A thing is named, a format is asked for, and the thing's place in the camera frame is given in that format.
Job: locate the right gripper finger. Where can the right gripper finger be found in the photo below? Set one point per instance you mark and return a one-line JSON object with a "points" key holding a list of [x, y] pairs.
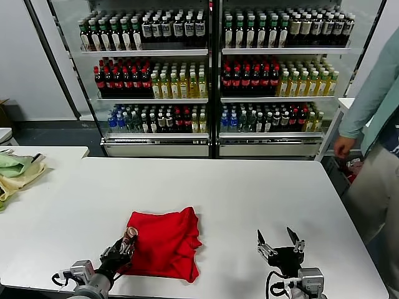
{"points": [[265, 247], [297, 244]]}

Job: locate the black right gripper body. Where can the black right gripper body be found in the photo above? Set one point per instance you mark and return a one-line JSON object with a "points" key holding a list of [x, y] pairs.
{"points": [[286, 260]]}

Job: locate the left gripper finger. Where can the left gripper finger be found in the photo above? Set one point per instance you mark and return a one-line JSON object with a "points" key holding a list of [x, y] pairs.
{"points": [[113, 248], [129, 249]]}

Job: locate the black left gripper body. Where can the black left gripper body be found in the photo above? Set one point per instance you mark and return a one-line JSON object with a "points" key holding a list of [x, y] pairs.
{"points": [[115, 263]]}

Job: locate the red t-shirt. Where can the red t-shirt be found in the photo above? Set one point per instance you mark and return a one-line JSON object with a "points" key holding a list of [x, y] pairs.
{"points": [[165, 243]]}

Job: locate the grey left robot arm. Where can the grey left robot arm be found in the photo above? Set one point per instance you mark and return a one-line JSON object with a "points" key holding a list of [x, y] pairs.
{"points": [[93, 280]]}

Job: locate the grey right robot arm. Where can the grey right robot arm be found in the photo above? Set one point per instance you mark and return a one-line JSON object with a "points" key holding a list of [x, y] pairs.
{"points": [[308, 280]]}

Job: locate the person right hand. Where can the person right hand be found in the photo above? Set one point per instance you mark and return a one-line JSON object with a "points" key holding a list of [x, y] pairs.
{"points": [[343, 146]]}

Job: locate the left wrist black white connector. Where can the left wrist black white connector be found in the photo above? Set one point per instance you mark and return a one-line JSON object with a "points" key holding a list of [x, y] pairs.
{"points": [[62, 276]]}

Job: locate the grey storage crate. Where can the grey storage crate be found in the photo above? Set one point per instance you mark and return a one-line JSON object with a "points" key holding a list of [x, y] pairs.
{"points": [[333, 174]]}

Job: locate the red pink clothing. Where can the red pink clothing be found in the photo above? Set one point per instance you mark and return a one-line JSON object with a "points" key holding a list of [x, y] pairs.
{"points": [[352, 174]]}

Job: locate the glass beverage cooler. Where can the glass beverage cooler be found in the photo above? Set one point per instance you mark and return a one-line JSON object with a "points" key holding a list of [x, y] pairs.
{"points": [[156, 149], [265, 149]]}

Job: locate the white rectangular table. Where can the white rectangular table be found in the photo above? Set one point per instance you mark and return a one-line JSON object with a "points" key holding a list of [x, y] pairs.
{"points": [[62, 152]]}

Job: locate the green and yellow cloths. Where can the green and yellow cloths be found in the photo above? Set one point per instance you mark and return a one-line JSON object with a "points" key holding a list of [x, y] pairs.
{"points": [[28, 176]]}

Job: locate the small yellow drink bottle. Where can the small yellow drink bottle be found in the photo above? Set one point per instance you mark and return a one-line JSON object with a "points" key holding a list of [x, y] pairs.
{"points": [[310, 123], [202, 124], [318, 122], [194, 124]]}

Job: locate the small red cap cola bottle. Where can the small red cap cola bottle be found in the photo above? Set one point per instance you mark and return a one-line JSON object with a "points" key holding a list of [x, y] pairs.
{"points": [[293, 121], [301, 121], [187, 123], [178, 123]]}

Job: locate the small blue water bottle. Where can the small blue water bottle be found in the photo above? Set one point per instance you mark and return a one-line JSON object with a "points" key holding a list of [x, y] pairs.
{"points": [[111, 125], [120, 124], [224, 123], [233, 123]]}

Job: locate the small dark bottle white label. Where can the small dark bottle white label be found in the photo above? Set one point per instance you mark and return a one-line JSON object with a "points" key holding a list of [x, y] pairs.
{"points": [[259, 124], [161, 123], [144, 125], [284, 121], [153, 125], [169, 123], [275, 121], [268, 123]]}

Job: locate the small clear water bottle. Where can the small clear water bottle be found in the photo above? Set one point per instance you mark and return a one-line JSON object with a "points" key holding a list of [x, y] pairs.
{"points": [[128, 124], [251, 123], [136, 124], [242, 123]]}

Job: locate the green garment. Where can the green garment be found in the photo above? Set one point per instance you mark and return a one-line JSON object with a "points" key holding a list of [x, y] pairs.
{"points": [[12, 166]]}

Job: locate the person torso teal jacket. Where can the person torso teal jacket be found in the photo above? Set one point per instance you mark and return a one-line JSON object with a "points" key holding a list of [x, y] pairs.
{"points": [[374, 137]]}

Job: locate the white cloth piece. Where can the white cloth piece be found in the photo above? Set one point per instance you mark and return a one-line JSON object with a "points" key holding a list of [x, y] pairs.
{"points": [[5, 151]]}

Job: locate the white metal side table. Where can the white metal side table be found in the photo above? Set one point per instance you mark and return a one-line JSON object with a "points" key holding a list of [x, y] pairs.
{"points": [[346, 104]]}

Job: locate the white cabinet corner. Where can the white cabinet corner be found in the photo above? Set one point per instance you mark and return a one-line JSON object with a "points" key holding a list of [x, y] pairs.
{"points": [[5, 137]]}

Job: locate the green cap dark tea bottle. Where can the green cap dark tea bottle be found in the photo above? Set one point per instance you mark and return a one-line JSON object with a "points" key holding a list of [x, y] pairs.
{"points": [[261, 35], [250, 35], [272, 35], [94, 39], [239, 35], [105, 39], [229, 35], [136, 37], [84, 39], [115, 39], [283, 35], [126, 39]]}

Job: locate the dark bottle beige label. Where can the dark bottle beige label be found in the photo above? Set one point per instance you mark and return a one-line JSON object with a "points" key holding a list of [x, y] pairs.
{"points": [[295, 29], [305, 29]]}

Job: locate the dark bottle blue white label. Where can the dark bottle blue white label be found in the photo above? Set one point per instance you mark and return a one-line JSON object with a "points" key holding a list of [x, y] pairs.
{"points": [[326, 28], [146, 29], [189, 28], [156, 29], [166, 29], [177, 29], [199, 28], [315, 28], [347, 28], [336, 28]]}

